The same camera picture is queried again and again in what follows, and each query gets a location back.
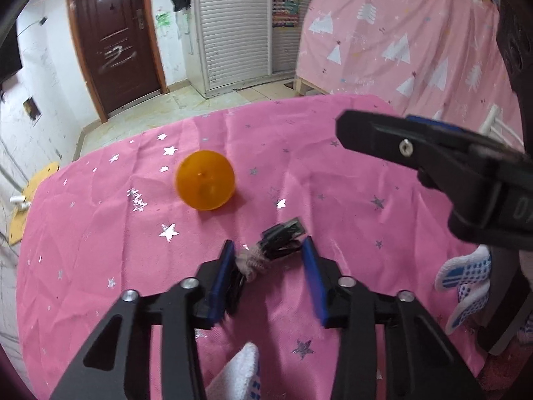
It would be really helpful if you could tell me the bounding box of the black usb cable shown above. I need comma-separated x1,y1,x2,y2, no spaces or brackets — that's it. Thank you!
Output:
232,216,307,281

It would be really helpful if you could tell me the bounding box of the right gloved hand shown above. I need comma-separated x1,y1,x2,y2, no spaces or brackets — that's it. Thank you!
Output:
434,245,492,335

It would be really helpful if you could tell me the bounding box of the left gloved hand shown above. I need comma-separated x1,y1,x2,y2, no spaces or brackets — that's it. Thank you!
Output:
206,342,261,400

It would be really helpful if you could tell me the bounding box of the white chair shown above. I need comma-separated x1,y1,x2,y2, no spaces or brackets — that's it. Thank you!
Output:
479,104,524,148

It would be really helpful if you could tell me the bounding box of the pink star tablecloth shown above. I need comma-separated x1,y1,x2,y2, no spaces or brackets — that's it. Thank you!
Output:
16,95,472,399

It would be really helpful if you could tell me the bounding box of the pink tree pattern curtain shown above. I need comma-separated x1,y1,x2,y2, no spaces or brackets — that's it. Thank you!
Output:
296,0,523,141

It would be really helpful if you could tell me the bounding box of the orange round lid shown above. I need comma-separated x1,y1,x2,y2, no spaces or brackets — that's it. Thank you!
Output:
175,150,236,211

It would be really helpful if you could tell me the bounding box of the white louvered wardrobe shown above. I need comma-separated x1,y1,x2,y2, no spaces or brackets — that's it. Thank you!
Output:
183,0,311,98

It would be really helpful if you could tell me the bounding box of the white object on chair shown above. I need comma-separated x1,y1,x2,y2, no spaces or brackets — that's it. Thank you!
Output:
10,195,31,211

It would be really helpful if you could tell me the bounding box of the dark brown door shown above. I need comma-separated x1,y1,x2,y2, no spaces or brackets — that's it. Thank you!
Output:
67,0,168,123

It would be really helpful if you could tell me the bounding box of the wooden bed frame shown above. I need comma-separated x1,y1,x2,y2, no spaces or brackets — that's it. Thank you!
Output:
293,76,330,97

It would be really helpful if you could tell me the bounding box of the black wall television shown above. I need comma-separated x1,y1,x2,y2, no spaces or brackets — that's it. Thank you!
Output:
0,24,23,83

